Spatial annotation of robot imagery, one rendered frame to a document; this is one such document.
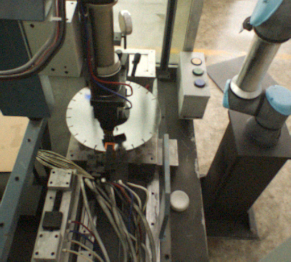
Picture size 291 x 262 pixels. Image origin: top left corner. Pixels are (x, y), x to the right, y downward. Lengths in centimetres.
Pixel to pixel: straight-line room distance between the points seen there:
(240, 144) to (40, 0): 100
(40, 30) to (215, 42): 265
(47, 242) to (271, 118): 88
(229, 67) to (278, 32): 189
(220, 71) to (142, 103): 172
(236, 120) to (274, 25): 58
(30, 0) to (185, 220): 84
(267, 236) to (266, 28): 137
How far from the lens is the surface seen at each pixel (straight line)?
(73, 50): 57
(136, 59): 86
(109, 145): 95
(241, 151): 130
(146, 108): 108
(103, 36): 62
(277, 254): 25
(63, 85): 148
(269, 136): 132
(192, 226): 110
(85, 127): 104
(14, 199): 84
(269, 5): 91
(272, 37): 96
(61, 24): 41
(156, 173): 115
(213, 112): 242
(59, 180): 101
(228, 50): 305
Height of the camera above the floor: 176
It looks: 50 degrees down
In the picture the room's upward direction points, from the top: 5 degrees clockwise
